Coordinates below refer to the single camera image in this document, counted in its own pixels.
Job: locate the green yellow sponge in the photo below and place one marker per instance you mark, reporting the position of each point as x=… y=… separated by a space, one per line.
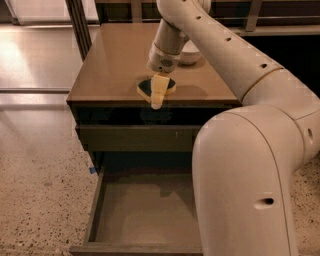
x=144 y=89

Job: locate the metal railing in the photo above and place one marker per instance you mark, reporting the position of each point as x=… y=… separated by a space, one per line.
x=245 y=17

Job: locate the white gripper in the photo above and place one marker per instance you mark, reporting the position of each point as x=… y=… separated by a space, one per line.
x=162 y=61

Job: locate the white ceramic bowl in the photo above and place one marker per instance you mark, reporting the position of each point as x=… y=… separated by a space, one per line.
x=190 y=54

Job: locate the blue tape piece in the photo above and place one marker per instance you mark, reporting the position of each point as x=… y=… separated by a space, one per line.
x=92 y=170

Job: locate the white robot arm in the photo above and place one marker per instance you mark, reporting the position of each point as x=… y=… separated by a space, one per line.
x=243 y=159

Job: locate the brown drawer cabinet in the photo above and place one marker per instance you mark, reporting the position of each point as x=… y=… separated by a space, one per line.
x=105 y=93

